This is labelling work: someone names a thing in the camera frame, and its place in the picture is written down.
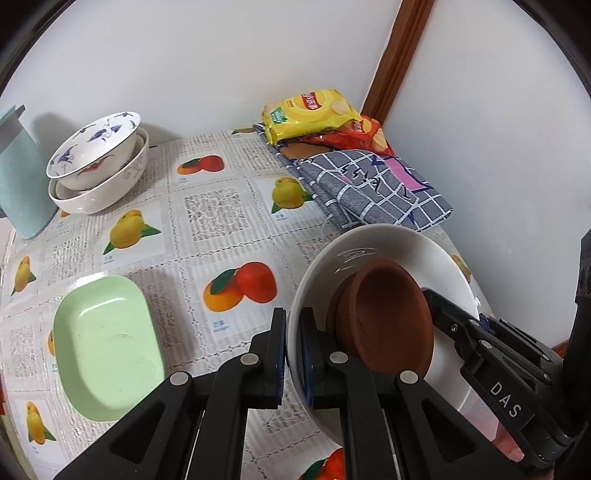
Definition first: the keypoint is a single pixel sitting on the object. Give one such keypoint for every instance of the brown clay saucer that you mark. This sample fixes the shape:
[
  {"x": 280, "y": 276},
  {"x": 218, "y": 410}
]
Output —
[
  {"x": 338, "y": 313},
  {"x": 391, "y": 325}
]

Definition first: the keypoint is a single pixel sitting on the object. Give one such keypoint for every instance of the red chips bag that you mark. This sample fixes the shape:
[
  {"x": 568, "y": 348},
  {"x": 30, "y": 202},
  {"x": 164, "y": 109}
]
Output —
[{"x": 364, "y": 134}]

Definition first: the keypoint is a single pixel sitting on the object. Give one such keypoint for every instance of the light blue thermos jug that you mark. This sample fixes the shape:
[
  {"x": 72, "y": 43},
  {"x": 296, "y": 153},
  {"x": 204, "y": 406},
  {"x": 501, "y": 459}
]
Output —
[{"x": 25, "y": 201}]

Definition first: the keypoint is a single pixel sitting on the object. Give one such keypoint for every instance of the right hand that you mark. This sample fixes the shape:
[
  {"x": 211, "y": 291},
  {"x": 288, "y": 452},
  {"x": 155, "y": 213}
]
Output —
[{"x": 506, "y": 444}]

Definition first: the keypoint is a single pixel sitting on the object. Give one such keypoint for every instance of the yellow chips bag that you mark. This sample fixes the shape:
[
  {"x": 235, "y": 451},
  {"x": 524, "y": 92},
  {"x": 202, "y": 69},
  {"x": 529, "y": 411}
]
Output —
[{"x": 306, "y": 114}]

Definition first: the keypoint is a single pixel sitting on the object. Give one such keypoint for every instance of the green square plate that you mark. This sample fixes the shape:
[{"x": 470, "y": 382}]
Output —
[{"x": 106, "y": 348}]

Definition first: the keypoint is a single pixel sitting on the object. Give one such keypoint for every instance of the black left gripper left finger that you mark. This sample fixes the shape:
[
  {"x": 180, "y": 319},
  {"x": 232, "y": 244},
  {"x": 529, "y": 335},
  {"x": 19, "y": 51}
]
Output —
[{"x": 266, "y": 391}]

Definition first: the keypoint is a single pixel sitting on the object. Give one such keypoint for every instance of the small white inner bowl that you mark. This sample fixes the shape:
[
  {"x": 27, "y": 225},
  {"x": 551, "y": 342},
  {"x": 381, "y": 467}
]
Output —
[{"x": 115, "y": 186}]

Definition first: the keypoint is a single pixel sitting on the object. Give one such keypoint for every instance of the brown wooden door frame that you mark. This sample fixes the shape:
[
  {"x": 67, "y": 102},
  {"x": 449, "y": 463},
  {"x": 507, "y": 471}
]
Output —
[{"x": 406, "y": 33}]

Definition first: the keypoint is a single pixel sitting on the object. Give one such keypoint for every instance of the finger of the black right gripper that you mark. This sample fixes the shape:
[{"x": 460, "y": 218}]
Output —
[{"x": 457, "y": 324}]

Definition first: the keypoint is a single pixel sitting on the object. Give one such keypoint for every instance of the grey checked folded cloth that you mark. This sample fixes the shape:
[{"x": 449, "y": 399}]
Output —
[{"x": 355, "y": 187}]

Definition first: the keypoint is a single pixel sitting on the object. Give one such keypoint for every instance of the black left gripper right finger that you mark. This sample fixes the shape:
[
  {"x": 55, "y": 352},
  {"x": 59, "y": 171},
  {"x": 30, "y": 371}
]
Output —
[{"x": 321, "y": 381}]

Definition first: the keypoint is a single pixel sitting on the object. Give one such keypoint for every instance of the blue patterned porcelain bowl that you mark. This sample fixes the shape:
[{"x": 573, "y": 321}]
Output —
[{"x": 95, "y": 152}]

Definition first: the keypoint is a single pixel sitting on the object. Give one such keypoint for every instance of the large white porcelain bowl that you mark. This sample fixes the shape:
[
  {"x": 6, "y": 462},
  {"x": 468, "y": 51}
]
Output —
[{"x": 88, "y": 206}]

